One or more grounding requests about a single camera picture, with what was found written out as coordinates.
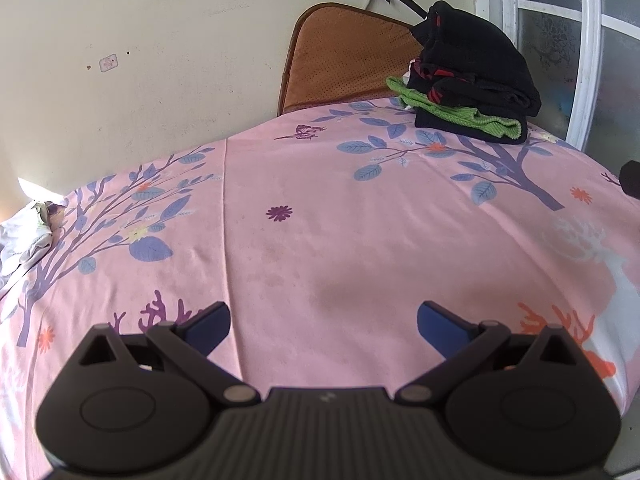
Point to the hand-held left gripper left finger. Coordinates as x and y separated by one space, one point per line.
207 327

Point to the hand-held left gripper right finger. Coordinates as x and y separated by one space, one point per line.
440 327

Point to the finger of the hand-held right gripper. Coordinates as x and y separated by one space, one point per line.
631 176

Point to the dark garment with red zigzag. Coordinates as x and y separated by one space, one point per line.
475 50

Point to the pink floral bedsheet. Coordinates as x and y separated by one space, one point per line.
320 240

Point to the folded dark garment green trim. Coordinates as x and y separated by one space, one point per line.
450 122

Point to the white crumpled cloth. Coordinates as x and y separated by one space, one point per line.
22 240

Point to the brown cushion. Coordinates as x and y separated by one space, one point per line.
345 55

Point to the white window frame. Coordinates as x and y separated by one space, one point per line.
592 35

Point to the small wall sticker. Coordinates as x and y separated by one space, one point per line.
108 62

